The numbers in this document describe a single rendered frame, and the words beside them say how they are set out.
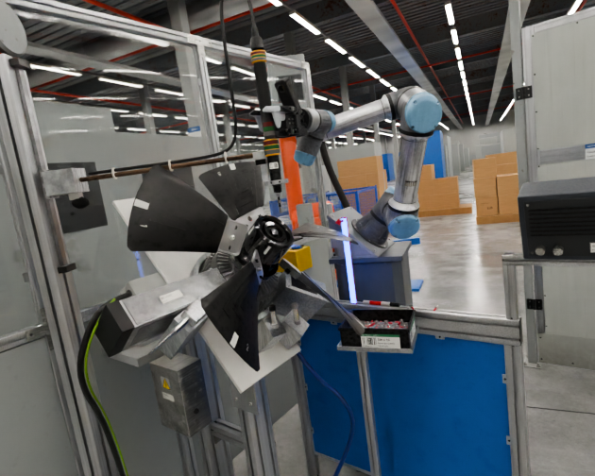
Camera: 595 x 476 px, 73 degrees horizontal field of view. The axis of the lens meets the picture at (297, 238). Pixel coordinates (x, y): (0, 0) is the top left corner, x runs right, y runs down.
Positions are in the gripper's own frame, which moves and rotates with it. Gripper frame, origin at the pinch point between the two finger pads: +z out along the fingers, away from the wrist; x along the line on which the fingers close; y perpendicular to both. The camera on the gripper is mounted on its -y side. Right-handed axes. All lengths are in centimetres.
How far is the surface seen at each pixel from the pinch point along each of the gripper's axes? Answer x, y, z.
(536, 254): -61, 48, -34
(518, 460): -53, 116, -39
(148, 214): 10.7, 24.0, 32.7
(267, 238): -6.6, 34.3, 11.1
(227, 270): 7.1, 42.5, 14.4
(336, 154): 540, -34, -927
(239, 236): 2.2, 33.4, 12.6
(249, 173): 13.6, 16.5, -6.9
